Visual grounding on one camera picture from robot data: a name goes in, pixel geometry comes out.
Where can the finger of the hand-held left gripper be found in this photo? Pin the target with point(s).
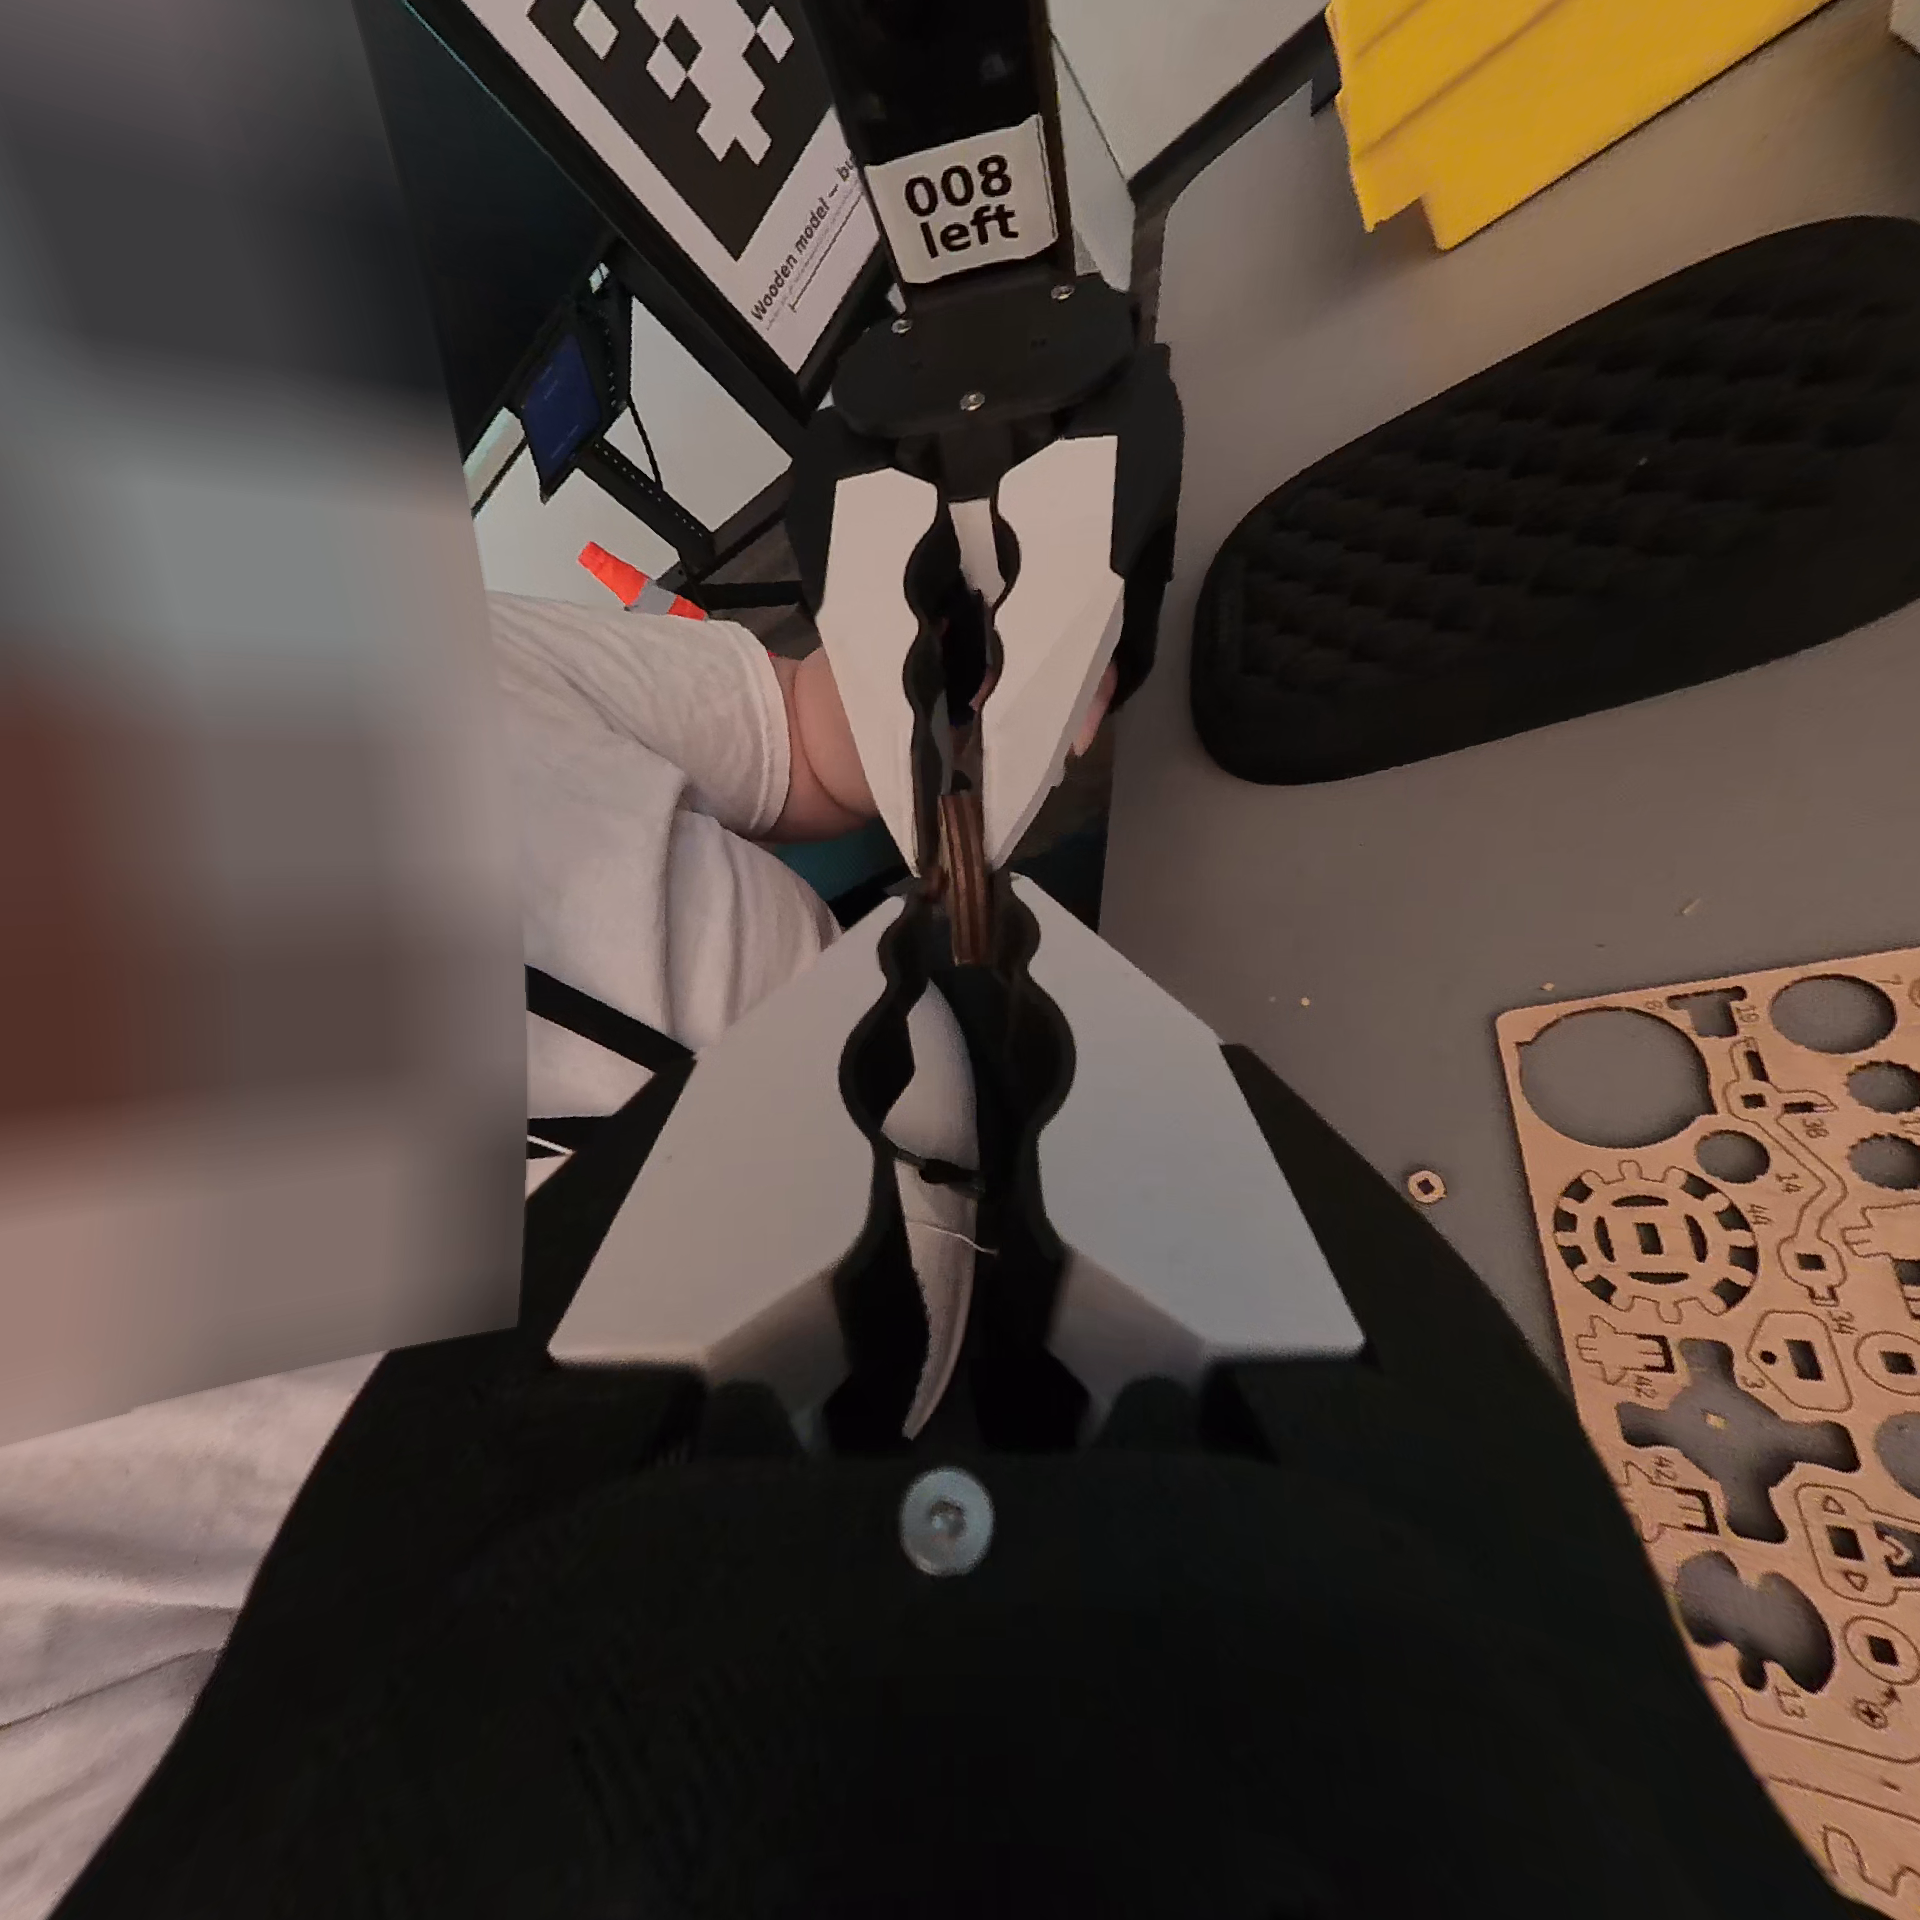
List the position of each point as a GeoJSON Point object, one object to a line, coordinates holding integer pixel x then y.
{"type": "Point", "coordinates": [1060, 599]}
{"type": "Point", "coordinates": [866, 629]}

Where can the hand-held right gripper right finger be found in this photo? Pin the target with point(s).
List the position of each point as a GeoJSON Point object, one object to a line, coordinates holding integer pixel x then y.
{"type": "Point", "coordinates": [1184, 1185]}

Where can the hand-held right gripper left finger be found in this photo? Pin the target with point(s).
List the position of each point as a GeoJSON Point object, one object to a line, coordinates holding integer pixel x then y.
{"type": "Point", "coordinates": [704, 1201]}

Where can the round wooden model part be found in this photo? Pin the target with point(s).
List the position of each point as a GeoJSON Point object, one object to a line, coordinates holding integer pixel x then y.
{"type": "Point", "coordinates": [964, 886]}

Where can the person's left forearm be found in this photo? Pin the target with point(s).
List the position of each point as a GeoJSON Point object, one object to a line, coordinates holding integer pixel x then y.
{"type": "Point", "coordinates": [821, 757]}

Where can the wooden model parts sheet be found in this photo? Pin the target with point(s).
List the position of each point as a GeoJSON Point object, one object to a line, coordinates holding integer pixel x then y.
{"type": "Point", "coordinates": [1724, 1349]}

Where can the person's left hand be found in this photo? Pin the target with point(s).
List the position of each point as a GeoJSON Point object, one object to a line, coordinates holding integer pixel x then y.
{"type": "Point", "coordinates": [1101, 710]}

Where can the orange reflective strip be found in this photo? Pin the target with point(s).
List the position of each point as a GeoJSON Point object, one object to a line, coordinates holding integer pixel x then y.
{"type": "Point", "coordinates": [638, 589]}

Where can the small square wooden washer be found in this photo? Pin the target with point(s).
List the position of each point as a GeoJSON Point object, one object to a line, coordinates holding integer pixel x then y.
{"type": "Point", "coordinates": [1430, 1185]}

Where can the person in white shirt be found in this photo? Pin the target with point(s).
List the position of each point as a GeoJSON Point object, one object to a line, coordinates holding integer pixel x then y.
{"type": "Point", "coordinates": [629, 721]}

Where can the white sign with black marker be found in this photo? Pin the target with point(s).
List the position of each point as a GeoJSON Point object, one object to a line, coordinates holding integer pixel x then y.
{"type": "Point", "coordinates": [676, 136]}

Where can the small blue screen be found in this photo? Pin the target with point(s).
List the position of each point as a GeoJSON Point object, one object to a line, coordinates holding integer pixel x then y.
{"type": "Point", "coordinates": [559, 399]}

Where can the black foam pad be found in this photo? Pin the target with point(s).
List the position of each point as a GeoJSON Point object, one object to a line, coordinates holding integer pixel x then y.
{"type": "Point", "coordinates": [1560, 511]}

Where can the stack of yellow plastic bins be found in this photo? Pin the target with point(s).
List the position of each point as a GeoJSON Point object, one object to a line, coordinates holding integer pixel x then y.
{"type": "Point", "coordinates": [1517, 106]}

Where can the black metal rack frame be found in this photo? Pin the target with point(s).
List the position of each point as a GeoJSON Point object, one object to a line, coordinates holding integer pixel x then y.
{"type": "Point", "coordinates": [661, 495]}

